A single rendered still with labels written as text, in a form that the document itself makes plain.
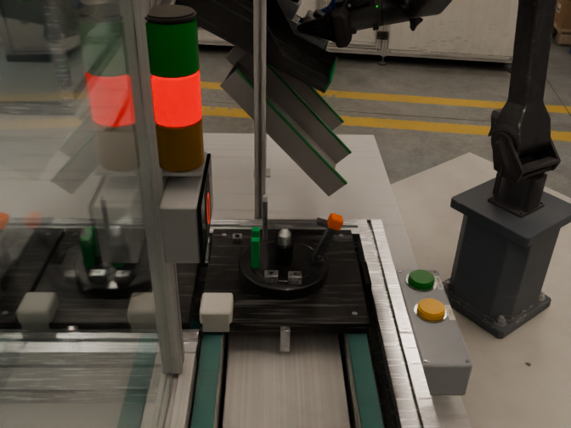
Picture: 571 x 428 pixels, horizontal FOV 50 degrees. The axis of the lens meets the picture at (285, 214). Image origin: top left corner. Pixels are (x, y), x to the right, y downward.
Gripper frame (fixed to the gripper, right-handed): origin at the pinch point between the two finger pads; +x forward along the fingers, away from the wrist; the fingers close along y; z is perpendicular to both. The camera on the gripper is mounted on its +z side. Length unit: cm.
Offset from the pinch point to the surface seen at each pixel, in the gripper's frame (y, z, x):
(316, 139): 6.1, -21.0, 3.6
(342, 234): 28.4, -29.3, -1.7
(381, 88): -306, -128, 14
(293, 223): 24.8, -28.3, 7.2
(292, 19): -1.0, 0.9, 4.7
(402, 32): -360, -106, -4
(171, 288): 63, -12, 13
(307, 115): 6.1, -15.8, 4.5
